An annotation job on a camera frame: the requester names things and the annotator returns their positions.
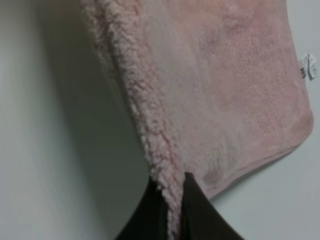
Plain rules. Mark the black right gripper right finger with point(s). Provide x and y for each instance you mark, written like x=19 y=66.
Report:
x=199 y=219

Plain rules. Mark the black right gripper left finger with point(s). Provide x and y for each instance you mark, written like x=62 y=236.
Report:
x=149 y=220

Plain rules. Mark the pink fluffy towel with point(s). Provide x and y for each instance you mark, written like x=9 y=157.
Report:
x=214 y=86

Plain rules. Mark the white towel care label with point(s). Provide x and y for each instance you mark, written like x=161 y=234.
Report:
x=308 y=66

